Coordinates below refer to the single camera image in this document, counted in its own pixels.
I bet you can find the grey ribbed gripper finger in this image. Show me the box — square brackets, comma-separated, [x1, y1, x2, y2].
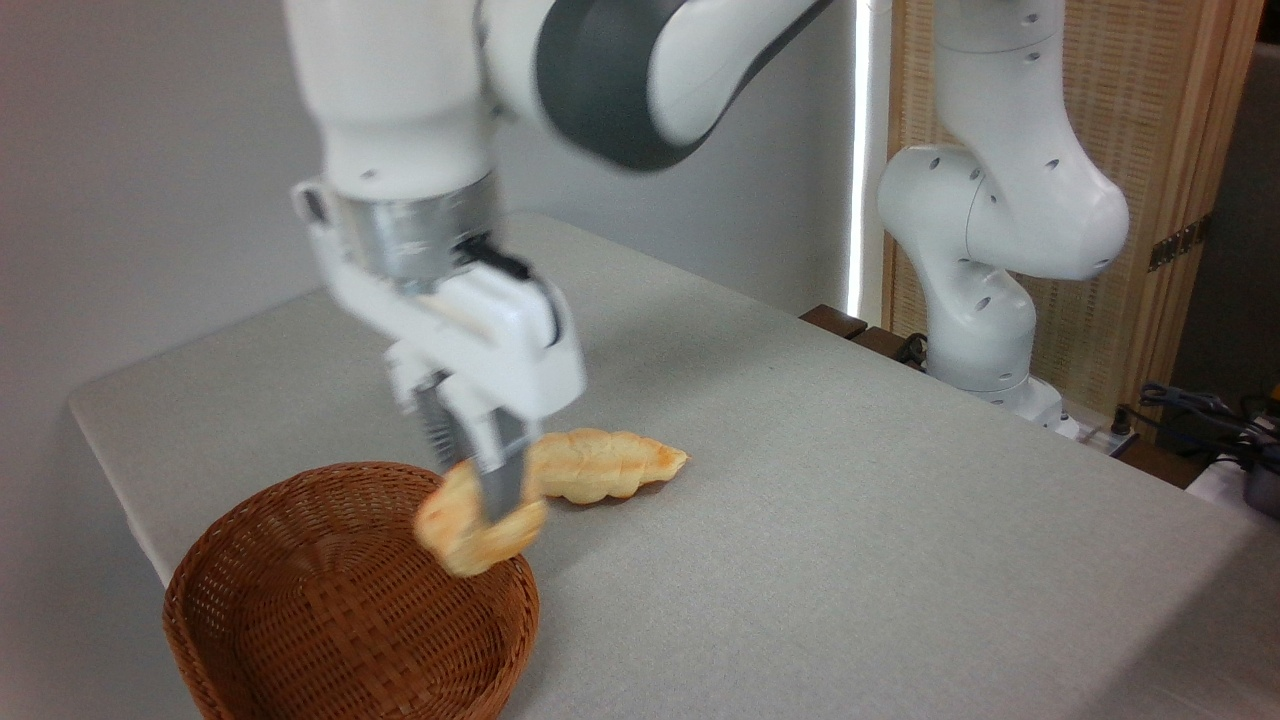
[470, 405, 531, 526]
[385, 342, 479, 476]

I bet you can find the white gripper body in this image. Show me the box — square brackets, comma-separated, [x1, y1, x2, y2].
[292, 178, 589, 421]

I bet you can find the round bread roll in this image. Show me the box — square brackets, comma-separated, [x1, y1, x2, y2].
[414, 458, 549, 578]

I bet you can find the long leaf-shaped bread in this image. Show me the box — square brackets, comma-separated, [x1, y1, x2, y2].
[527, 428, 691, 505]

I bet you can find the silver metal wrist flange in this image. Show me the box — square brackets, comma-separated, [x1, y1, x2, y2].
[335, 175, 501, 291]

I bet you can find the brown wicker basket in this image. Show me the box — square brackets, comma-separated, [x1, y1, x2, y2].
[162, 461, 541, 720]

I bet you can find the dark brown wooden bench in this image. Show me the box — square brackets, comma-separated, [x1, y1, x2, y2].
[800, 304, 931, 373]

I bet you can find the grey tablecloth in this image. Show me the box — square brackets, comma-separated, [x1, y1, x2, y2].
[68, 210, 1280, 720]

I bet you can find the white vertical window strip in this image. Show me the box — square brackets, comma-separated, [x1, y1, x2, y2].
[845, 0, 893, 326]

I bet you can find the wooden rattan folding screen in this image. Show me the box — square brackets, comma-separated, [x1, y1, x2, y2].
[882, 0, 1266, 431]

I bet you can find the dark metal screen hinge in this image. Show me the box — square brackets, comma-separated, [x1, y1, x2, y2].
[1148, 215, 1213, 273]

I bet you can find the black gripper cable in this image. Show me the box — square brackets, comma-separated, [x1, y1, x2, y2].
[465, 235, 561, 346]

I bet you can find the black cable bundle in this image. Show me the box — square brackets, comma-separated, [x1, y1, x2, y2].
[1138, 383, 1280, 466]

